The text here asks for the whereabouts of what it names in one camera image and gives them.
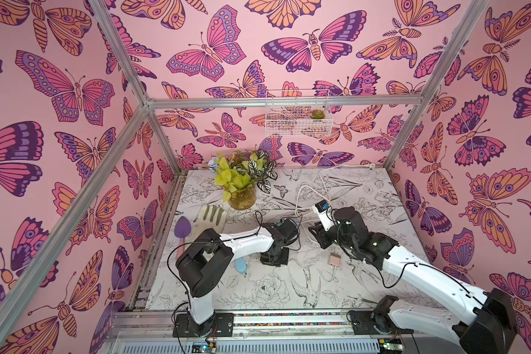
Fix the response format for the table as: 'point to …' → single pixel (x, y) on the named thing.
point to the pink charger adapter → (335, 259)
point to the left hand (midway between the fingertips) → (283, 263)
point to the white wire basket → (298, 113)
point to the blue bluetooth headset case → (240, 265)
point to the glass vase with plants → (241, 173)
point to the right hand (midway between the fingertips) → (314, 224)
